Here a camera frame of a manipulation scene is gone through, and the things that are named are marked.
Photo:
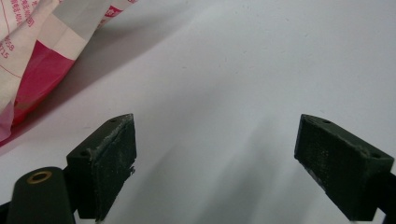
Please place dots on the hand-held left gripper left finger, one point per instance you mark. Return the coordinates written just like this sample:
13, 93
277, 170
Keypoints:
102, 168

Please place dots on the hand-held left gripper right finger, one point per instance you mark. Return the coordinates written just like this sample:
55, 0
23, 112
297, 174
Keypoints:
342, 168

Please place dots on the red and white seasoning bag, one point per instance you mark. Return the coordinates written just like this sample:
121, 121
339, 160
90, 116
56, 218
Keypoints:
40, 71

